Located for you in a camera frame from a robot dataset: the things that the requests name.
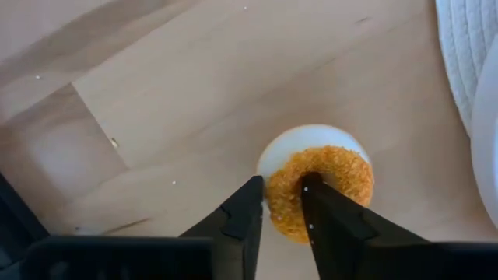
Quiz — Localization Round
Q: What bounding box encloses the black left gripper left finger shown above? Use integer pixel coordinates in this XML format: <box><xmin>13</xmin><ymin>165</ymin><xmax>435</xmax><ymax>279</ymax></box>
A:
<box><xmin>178</xmin><ymin>175</ymin><xmax>265</xmax><ymax>280</ymax></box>

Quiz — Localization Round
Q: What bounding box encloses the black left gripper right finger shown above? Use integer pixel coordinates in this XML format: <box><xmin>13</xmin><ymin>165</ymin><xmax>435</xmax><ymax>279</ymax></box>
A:
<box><xmin>300</xmin><ymin>172</ymin><xmax>430</xmax><ymax>280</ymax></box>

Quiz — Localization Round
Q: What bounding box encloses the orange crumb topped donut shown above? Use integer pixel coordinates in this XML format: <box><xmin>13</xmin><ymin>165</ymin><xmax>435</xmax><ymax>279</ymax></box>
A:
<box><xmin>255</xmin><ymin>123</ymin><xmax>376</xmax><ymax>245</ymax></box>

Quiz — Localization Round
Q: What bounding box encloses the white plate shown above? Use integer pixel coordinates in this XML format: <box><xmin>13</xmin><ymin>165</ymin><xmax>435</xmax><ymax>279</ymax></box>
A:
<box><xmin>469</xmin><ymin>38</ymin><xmax>498</xmax><ymax>230</ymax></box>

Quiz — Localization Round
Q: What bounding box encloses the white quilted round mat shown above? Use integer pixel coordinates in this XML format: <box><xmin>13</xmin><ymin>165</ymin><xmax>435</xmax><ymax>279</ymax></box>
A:
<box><xmin>434</xmin><ymin>0</ymin><xmax>498</xmax><ymax>138</ymax></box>

